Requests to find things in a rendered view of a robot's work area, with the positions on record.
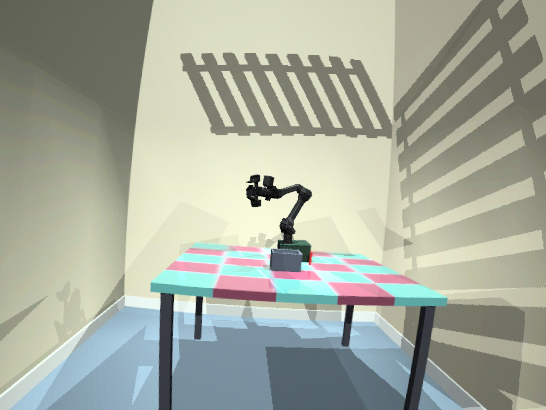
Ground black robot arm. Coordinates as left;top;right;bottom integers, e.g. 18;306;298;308
246;175;312;244

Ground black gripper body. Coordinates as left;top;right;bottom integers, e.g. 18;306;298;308
250;174;267;207

